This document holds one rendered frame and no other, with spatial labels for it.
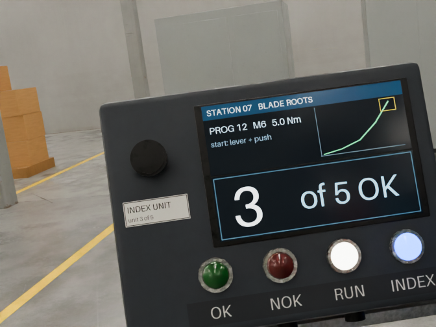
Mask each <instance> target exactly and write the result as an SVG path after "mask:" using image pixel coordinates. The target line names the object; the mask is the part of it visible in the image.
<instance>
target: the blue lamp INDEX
mask: <svg viewBox="0 0 436 327"><path fill-rule="evenodd" d="M389 248H390V251H391V254H392V256H393V258H394V259H395V260H397V261H399V262H400V263H404V264H410V263H415V262H416V261H418V260H419V259H420V258H421V257H422V255H423V253H424V241H423V239H422V237H421V236H420V235H419V234H418V233H416V232H415V231H413V230H410V229H403V230H399V231H397V232H396V233H395V234H394V235H393V236H392V238H391V240H390V244H389Z"/></svg>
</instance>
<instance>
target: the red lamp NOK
mask: <svg viewBox="0 0 436 327"><path fill-rule="evenodd" d="M263 271H264V273H265V275H266V277H267V278H268V279H270V280H271V281H273V282H276V283H284V282H287V281H289V280H290V279H292V278H293V277H294V275H295V274H296V271H297V259H296V258H295V255H294V254H293V253H292V252H291V251H289V250H287V249H286V248H274V249H272V250H270V251H269V252H268V253H267V254H266V255H265V257H264V259H263Z"/></svg>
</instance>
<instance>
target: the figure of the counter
mask: <svg viewBox="0 0 436 327"><path fill-rule="evenodd" d="M211 179H212V188H213V196H214V201H215V210H216V215H217V224H218V229H219V237H220V242H225V241H233V240H238V239H247V238H252V237H260V236H269V235H274V234H282V233H284V225H283V221H282V213H281V207H280V199H279V194H278V186H277V182H276V174H275V169H270V170H264V171H256V172H251V173H242V174H237V175H228V176H219V177H214V178H211Z"/></svg>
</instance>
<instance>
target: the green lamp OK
mask: <svg viewBox="0 0 436 327"><path fill-rule="evenodd" d="M198 278H199V282H200V284H201V286H202V287H203V288H204V289H205V290H207V291H209V292H212V293H219V292H222V291H224V290H226V289H227V288H228V287H229V286H230V284H231V283H232V280H233V270H232V267H231V266H230V264H229V263H228V262H227V261H226V260H224V259H222V258H218V257H213V258H209V259H207V260H206V261H204V262H203V263H202V265H201V266H200V268H199V272H198Z"/></svg>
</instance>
